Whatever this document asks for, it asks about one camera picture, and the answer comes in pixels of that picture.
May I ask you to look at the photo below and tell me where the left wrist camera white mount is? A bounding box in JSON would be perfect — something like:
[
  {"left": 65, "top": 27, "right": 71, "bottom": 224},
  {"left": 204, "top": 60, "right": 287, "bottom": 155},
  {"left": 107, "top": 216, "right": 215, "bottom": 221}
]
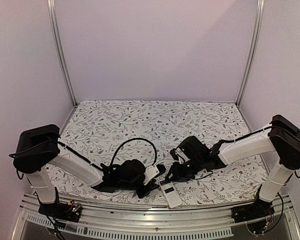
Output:
[{"left": 143, "top": 164, "right": 166, "bottom": 185}]

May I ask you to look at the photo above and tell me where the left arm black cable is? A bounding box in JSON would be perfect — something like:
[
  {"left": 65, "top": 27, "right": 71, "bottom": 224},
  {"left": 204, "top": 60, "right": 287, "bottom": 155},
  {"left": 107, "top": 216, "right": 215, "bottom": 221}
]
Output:
[{"left": 109, "top": 137, "right": 158, "bottom": 168}]

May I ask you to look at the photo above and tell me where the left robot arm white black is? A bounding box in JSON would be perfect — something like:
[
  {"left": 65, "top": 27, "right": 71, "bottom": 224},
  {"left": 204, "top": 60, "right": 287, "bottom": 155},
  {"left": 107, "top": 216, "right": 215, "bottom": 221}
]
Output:
[{"left": 9, "top": 124, "right": 159, "bottom": 217}]

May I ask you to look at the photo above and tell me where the white remote control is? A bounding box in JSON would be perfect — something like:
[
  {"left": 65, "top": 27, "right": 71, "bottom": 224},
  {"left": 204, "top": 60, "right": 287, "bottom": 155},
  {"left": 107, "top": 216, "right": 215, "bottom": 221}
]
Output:
[{"left": 158, "top": 180, "right": 182, "bottom": 209}]

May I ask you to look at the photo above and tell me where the aluminium front rail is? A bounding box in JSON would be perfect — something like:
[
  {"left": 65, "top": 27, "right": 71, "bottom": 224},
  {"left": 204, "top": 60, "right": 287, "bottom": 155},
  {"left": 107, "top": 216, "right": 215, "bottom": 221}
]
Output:
[{"left": 10, "top": 193, "right": 300, "bottom": 240}]

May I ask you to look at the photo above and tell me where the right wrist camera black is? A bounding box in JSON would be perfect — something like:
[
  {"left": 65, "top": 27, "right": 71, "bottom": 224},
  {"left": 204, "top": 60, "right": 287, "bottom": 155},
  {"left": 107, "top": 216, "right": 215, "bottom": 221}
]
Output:
[{"left": 169, "top": 148, "right": 185, "bottom": 164}]

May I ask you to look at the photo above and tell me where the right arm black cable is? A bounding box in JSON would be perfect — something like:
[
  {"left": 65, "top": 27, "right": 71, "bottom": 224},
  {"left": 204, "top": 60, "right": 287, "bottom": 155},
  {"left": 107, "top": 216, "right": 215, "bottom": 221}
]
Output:
[{"left": 221, "top": 123, "right": 273, "bottom": 145}]

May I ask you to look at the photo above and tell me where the right aluminium frame post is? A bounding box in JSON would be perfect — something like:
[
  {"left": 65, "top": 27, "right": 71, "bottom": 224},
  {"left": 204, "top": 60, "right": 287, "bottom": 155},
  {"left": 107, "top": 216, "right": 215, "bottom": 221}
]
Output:
[{"left": 235, "top": 0, "right": 265, "bottom": 108}]

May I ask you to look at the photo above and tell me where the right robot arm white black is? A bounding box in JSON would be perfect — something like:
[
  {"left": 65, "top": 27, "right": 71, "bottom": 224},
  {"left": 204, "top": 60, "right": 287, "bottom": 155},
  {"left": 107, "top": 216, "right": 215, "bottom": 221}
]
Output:
[{"left": 165, "top": 114, "right": 300, "bottom": 218}]

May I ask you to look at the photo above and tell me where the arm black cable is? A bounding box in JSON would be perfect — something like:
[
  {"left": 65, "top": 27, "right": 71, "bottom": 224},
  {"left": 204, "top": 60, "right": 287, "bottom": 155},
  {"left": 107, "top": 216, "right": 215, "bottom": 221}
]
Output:
[
  {"left": 221, "top": 123, "right": 273, "bottom": 145},
  {"left": 109, "top": 137, "right": 158, "bottom": 168}
]

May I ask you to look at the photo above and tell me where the aluminium frame post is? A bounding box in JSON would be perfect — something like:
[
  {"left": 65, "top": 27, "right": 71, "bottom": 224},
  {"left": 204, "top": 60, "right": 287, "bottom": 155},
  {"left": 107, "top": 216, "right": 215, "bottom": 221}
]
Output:
[
  {"left": 46, "top": 0, "right": 78, "bottom": 108},
  {"left": 235, "top": 0, "right": 265, "bottom": 108}
]

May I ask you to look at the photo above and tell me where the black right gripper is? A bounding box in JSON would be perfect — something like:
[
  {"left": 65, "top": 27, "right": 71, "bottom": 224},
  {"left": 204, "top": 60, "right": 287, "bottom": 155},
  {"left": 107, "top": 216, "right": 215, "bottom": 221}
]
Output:
[{"left": 164, "top": 156, "right": 204, "bottom": 182}]

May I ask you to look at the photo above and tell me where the floral patterned table mat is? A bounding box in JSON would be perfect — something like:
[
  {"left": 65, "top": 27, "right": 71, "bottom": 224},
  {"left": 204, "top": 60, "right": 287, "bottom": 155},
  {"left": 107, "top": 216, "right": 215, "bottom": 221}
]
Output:
[{"left": 60, "top": 100, "right": 268, "bottom": 206}]

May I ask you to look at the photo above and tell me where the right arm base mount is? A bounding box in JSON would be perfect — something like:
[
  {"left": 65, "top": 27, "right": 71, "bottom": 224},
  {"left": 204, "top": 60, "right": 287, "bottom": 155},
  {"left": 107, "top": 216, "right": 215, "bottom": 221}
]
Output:
[{"left": 231, "top": 199, "right": 275, "bottom": 235}]

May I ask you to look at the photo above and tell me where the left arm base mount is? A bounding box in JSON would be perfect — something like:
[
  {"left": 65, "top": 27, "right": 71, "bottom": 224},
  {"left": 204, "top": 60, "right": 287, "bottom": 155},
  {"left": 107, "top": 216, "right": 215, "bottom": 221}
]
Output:
[{"left": 38, "top": 200, "right": 82, "bottom": 223}]

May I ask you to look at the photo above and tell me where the left aluminium frame post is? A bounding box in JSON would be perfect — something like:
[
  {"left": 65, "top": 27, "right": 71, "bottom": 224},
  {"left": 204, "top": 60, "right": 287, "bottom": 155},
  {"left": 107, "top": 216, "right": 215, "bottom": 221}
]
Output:
[{"left": 46, "top": 0, "right": 78, "bottom": 108}]

